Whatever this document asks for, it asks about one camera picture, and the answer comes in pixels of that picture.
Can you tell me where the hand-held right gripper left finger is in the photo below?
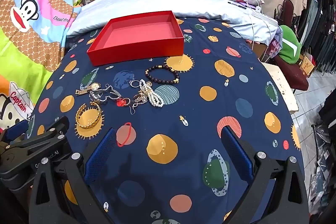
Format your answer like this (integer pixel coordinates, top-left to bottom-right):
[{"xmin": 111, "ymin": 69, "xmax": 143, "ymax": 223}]
[{"xmin": 29, "ymin": 127, "xmax": 117, "ymax": 224}]

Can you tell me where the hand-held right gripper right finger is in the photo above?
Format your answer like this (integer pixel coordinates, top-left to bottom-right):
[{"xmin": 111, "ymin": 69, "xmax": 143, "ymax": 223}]
[{"xmin": 222, "ymin": 126, "xmax": 309, "ymax": 224}]

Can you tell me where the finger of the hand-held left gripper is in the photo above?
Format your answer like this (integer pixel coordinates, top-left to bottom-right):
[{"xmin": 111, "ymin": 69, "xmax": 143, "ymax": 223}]
[
  {"xmin": 29, "ymin": 116, "xmax": 70, "ymax": 152},
  {"xmin": 5, "ymin": 119, "xmax": 30, "ymax": 145}
]

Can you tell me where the gold chain bracelet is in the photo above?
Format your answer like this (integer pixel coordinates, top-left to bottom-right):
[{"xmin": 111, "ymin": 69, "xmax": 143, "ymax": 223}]
[{"xmin": 76, "ymin": 103, "xmax": 103, "ymax": 129}]

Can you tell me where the silver wrist watch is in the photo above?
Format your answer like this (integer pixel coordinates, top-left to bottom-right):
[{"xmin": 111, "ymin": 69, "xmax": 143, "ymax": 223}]
[{"xmin": 89, "ymin": 84, "xmax": 123, "ymax": 104}]

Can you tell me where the gold wrist watch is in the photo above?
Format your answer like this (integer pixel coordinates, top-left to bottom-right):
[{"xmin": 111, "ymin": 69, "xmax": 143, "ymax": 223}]
[{"xmin": 76, "ymin": 82, "xmax": 102, "ymax": 96}]

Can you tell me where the gold tassel earring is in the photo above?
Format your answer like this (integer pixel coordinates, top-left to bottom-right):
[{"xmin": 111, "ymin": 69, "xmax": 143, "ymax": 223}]
[{"xmin": 133, "ymin": 93, "xmax": 149, "ymax": 106}]

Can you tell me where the white pearl bracelet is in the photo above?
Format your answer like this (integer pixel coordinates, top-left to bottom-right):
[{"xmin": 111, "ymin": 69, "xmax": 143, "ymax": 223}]
[{"xmin": 139, "ymin": 79, "xmax": 165, "ymax": 109}]

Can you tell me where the dark bead bracelet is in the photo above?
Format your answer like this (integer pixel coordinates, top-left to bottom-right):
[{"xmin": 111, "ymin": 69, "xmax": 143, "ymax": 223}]
[{"xmin": 145, "ymin": 64, "xmax": 180, "ymax": 84}]

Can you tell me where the red cardboard box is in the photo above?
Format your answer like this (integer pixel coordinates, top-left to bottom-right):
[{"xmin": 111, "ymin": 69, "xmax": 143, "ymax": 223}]
[{"xmin": 87, "ymin": 10, "xmax": 184, "ymax": 66}]

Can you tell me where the navy planet print blanket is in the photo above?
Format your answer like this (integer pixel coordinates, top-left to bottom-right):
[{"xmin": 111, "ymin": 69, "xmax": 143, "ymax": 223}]
[{"xmin": 26, "ymin": 17, "xmax": 305, "ymax": 224}]

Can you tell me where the worn white board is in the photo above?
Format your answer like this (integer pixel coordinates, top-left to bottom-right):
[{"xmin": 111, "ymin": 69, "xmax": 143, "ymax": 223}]
[{"xmin": 262, "ymin": 63, "xmax": 300, "ymax": 112}]

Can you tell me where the pile of packaged clothes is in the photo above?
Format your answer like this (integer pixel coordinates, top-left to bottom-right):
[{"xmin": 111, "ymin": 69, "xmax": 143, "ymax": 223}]
[{"xmin": 309, "ymin": 122, "xmax": 336, "ymax": 215}]

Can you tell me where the dark red chair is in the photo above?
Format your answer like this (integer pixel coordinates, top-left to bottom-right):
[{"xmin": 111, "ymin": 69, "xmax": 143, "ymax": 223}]
[{"xmin": 275, "ymin": 0, "xmax": 311, "ymax": 91}]

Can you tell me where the cartoon monkey print blanket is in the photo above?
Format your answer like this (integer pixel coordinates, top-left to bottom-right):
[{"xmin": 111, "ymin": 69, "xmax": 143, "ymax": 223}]
[{"xmin": 0, "ymin": 0, "xmax": 82, "ymax": 140}]

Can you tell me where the brown cardboard box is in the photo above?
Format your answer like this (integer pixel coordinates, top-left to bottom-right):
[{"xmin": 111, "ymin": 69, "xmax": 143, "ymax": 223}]
[{"xmin": 301, "ymin": 55, "xmax": 315, "ymax": 75}]

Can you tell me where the rack of hanging clothes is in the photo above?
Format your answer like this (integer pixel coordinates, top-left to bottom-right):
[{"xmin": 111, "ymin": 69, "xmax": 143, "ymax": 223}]
[{"xmin": 307, "ymin": 0, "xmax": 336, "ymax": 73}]

